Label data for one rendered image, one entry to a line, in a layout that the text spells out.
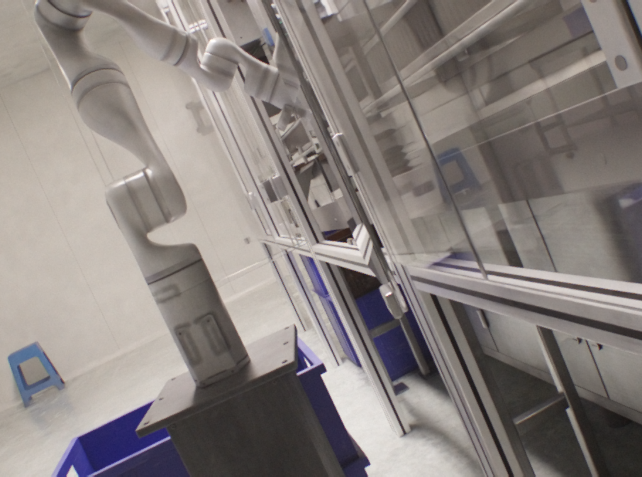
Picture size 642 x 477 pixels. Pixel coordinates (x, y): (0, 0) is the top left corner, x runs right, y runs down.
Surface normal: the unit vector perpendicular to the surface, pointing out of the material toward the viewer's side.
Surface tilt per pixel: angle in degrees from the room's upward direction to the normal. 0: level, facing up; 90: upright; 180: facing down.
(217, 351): 90
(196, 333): 90
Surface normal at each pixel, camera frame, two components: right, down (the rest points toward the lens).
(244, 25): 0.17, 0.01
